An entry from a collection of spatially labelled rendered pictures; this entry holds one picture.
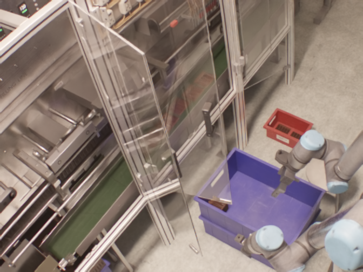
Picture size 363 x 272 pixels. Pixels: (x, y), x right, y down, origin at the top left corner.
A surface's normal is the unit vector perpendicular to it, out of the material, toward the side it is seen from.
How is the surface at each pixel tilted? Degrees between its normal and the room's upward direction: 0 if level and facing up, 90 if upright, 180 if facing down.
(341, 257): 83
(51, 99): 90
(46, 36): 90
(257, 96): 0
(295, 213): 0
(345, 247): 83
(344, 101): 0
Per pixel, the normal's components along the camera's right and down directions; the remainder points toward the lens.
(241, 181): -0.15, -0.65
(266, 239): 0.07, -0.44
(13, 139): 0.80, 0.36
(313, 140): 0.18, -0.62
